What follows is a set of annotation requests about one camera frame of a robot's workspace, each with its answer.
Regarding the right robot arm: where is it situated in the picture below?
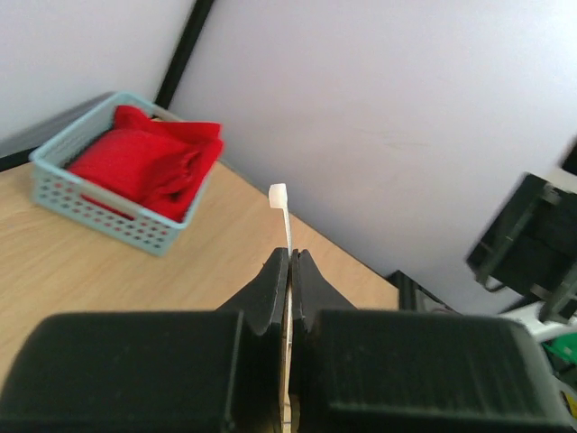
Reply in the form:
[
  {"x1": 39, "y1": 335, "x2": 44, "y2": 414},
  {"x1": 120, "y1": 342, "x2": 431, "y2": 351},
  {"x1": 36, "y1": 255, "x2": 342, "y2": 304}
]
[{"x1": 465, "y1": 143, "x2": 576, "y2": 405}]

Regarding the blue perforated plastic basket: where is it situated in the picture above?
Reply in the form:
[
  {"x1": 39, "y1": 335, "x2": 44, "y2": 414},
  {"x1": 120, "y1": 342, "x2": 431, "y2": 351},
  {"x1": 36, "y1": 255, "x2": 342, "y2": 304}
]
[{"x1": 30, "y1": 92, "x2": 224, "y2": 256}]

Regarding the red cloth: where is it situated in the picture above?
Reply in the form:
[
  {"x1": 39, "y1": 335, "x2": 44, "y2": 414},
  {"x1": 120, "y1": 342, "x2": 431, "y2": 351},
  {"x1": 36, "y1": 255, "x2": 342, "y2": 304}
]
[{"x1": 68, "y1": 106, "x2": 224, "y2": 223}]

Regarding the white zip tie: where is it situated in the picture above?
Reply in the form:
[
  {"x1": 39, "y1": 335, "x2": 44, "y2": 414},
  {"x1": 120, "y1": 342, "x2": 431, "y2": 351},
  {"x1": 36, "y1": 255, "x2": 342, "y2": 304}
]
[{"x1": 267, "y1": 182, "x2": 295, "y2": 253}]

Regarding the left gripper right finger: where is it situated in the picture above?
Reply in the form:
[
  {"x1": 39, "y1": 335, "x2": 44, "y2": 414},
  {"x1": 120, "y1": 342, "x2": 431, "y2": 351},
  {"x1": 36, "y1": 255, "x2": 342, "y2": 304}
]
[{"x1": 288, "y1": 251, "x2": 576, "y2": 432}]

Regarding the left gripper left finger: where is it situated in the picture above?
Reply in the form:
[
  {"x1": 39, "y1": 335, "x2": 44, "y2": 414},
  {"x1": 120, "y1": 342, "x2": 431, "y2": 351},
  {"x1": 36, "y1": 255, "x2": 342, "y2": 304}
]
[{"x1": 1, "y1": 248, "x2": 289, "y2": 432}]

